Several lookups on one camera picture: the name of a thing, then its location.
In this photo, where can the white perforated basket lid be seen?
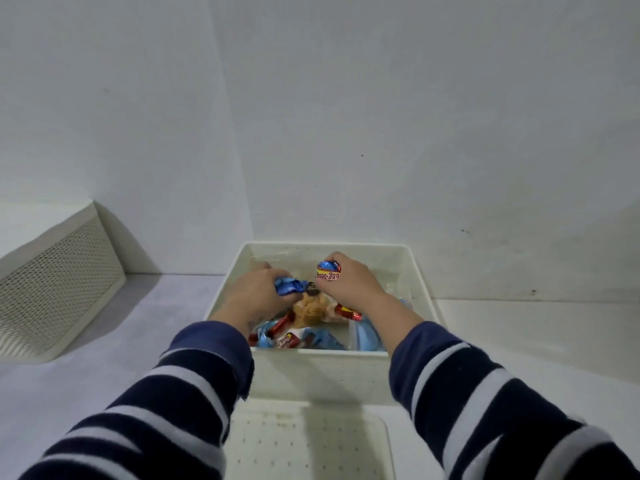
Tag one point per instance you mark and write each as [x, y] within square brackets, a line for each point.
[300, 444]

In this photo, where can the clear tub of blue wafers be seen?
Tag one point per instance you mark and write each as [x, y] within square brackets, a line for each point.
[352, 334]

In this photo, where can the person's left hand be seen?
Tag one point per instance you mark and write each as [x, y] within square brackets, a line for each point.
[250, 299]

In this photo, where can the pile of snack bars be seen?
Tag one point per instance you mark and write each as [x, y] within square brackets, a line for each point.
[290, 286]

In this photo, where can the white perforated storage basket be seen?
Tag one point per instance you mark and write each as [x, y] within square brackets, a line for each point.
[320, 374]

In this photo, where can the white ribbed lidded bin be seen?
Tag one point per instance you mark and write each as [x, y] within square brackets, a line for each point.
[55, 274]

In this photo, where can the clear bag of orange crackers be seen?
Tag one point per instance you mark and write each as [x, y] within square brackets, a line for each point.
[310, 309]

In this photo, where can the person's right forearm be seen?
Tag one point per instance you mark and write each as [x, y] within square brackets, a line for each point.
[490, 409]

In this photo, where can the person's right hand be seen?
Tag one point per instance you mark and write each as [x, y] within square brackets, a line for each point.
[352, 284]

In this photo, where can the wooden frame marble table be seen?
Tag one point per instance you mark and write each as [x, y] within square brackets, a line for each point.
[100, 354]

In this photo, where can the person's left forearm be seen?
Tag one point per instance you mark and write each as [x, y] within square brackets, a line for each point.
[170, 404]

